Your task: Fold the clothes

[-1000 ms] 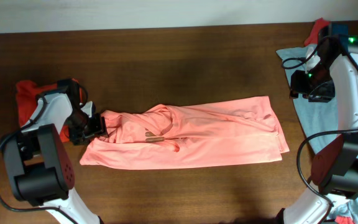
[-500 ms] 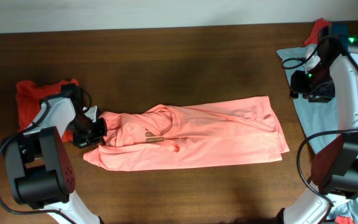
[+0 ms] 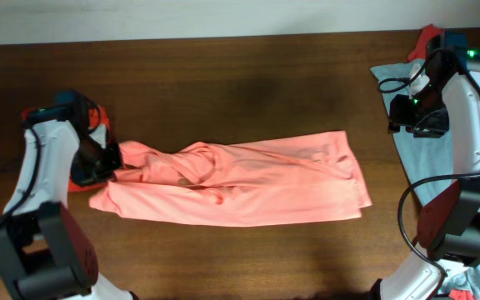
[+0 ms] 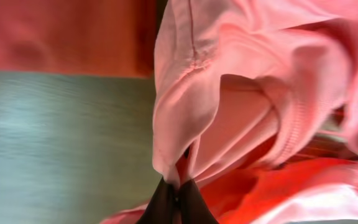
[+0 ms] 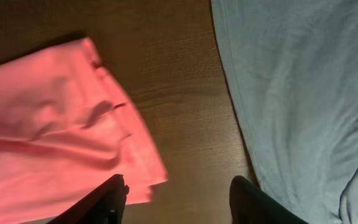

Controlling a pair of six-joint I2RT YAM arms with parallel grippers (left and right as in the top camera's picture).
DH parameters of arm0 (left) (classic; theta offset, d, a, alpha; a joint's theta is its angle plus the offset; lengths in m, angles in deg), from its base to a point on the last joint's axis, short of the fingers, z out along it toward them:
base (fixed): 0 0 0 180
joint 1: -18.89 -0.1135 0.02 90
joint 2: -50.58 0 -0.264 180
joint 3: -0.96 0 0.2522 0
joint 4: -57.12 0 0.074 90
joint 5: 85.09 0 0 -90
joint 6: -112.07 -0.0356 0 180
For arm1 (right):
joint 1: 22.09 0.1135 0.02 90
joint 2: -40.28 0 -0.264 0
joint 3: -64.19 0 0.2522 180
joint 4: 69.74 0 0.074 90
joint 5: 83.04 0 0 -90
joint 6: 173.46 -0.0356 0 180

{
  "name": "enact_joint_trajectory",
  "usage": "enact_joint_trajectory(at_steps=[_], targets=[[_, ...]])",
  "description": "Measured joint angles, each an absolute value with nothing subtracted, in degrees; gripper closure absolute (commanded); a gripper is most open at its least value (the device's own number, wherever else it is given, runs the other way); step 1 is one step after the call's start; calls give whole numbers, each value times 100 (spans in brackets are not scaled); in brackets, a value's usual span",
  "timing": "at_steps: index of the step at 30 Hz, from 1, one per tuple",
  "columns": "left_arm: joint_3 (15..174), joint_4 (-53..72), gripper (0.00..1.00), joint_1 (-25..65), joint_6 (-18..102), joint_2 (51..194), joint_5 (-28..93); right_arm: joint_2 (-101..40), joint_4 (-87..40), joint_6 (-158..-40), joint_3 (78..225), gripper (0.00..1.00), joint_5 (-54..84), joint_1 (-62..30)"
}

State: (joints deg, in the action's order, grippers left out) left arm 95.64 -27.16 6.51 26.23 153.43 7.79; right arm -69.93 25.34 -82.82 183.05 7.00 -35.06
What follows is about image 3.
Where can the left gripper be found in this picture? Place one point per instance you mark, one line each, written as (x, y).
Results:
(114, 162)

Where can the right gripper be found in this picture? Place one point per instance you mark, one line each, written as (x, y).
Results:
(397, 117)

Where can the salmon pink printed shirt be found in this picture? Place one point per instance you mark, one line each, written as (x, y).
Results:
(305, 179)

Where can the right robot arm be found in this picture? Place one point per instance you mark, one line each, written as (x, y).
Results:
(441, 97)

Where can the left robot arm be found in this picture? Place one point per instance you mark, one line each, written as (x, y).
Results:
(44, 254)

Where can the grey-blue shirt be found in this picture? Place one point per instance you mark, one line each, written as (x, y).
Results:
(423, 158)

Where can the folded red printed shirt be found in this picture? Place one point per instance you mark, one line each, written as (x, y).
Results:
(68, 149)

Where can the red garment under pile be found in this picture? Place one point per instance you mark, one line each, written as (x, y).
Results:
(426, 35)

